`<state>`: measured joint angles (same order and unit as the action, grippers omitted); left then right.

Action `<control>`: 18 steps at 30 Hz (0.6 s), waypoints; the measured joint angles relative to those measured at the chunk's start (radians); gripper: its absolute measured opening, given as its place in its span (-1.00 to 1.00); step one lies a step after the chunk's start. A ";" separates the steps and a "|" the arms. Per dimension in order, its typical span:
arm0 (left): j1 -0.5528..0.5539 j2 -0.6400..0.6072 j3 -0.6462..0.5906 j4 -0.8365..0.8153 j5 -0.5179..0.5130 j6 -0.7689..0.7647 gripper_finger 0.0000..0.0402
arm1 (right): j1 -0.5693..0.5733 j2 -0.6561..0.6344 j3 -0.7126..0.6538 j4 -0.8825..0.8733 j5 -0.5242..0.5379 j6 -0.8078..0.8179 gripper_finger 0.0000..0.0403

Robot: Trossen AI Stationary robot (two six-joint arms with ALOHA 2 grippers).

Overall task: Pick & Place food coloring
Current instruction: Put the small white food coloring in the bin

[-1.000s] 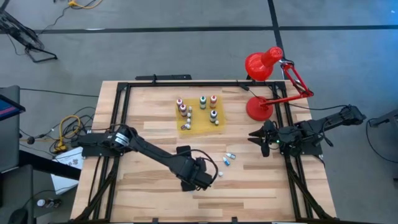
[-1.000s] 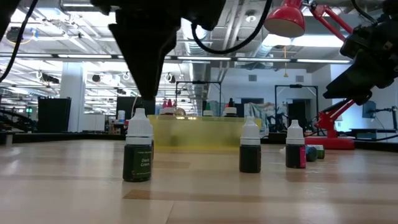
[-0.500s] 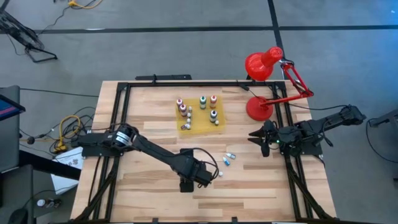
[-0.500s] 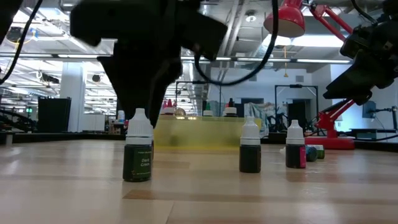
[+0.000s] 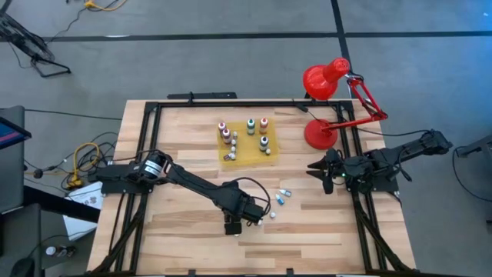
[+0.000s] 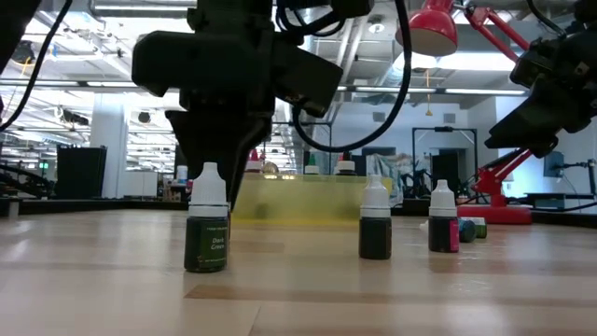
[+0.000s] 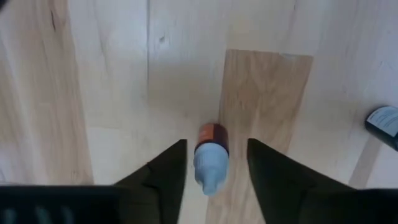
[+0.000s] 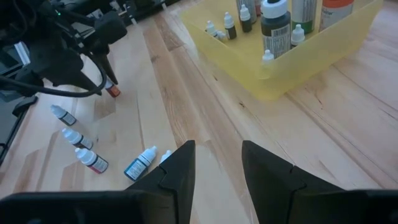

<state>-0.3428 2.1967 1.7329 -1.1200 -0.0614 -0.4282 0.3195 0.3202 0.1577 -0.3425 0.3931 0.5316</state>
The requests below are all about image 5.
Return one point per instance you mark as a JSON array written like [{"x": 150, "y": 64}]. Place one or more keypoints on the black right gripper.
[{"x": 333, "y": 171}]

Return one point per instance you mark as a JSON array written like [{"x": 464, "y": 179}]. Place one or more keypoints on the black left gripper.
[{"x": 234, "y": 215}]

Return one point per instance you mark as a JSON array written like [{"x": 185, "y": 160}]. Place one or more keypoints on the small bottle blue label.
[{"x": 280, "y": 200}]

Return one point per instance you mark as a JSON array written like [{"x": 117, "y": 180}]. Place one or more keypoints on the large black squeeze bottle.
[{"x": 263, "y": 143}]

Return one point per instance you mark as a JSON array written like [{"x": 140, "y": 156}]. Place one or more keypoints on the large red squeeze bottle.
[
  {"x": 227, "y": 135},
  {"x": 222, "y": 126}
]

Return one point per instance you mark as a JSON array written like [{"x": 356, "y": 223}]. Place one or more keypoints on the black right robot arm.
[{"x": 407, "y": 150}]

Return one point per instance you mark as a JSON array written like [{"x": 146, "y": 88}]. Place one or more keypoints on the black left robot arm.
[{"x": 192, "y": 181}]

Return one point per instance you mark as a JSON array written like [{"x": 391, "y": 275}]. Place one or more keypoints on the yellow translucent plastic bin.
[{"x": 250, "y": 154}]

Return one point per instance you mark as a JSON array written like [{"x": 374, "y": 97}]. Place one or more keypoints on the red desk lamp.
[{"x": 319, "y": 81}]

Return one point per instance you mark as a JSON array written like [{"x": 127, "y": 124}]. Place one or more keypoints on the black power strip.
[{"x": 207, "y": 95}]

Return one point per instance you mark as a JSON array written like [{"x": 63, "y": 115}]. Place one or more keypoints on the white cardboard box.
[{"x": 82, "y": 223}]

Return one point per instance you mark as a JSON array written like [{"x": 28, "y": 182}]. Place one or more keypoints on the small jar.
[{"x": 52, "y": 251}]

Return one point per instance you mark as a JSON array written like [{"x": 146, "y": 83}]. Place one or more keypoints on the laptop screen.
[{"x": 9, "y": 132}]

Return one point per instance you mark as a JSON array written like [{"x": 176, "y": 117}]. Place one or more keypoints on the black folding stand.
[{"x": 27, "y": 44}]

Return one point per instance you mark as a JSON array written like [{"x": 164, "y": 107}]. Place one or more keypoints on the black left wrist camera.
[{"x": 253, "y": 213}]

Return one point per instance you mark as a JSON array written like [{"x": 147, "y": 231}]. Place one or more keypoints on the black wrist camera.
[
  {"x": 253, "y": 213},
  {"x": 353, "y": 165}
]

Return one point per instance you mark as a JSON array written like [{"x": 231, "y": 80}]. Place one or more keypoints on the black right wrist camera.
[{"x": 353, "y": 165}]

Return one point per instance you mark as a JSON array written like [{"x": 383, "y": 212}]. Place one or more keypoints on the black metal table frame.
[{"x": 250, "y": 104}]

